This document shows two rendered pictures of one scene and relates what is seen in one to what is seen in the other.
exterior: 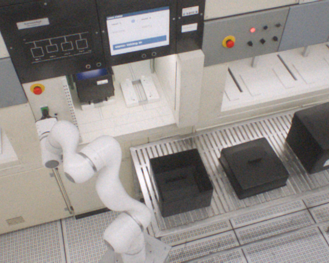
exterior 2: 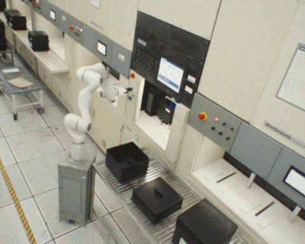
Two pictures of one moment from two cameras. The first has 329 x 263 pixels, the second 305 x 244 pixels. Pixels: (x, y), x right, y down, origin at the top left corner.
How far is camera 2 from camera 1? 1.85 m
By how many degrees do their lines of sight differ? 50
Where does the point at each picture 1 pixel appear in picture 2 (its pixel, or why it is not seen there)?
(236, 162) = (152, 184)
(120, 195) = (81, 100)
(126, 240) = (68, 119)
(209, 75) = (190, 134)
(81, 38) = (151, 61)
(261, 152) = (168, 197)
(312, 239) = not seen: outside the picture
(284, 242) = not seen: outside the picture
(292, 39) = (239, 152)
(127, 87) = not seen: hidden behind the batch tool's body
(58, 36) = (145, 54)
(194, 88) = (176, 131)
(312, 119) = (204, 208)
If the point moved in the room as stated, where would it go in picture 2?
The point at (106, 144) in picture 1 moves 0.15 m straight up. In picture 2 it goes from (94, 74) to (95, 55)
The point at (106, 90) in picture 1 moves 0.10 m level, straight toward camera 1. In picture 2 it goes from (167, 117) to (159, 119)
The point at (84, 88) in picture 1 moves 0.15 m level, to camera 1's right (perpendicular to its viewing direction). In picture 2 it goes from (161, 107) to (166, 114)
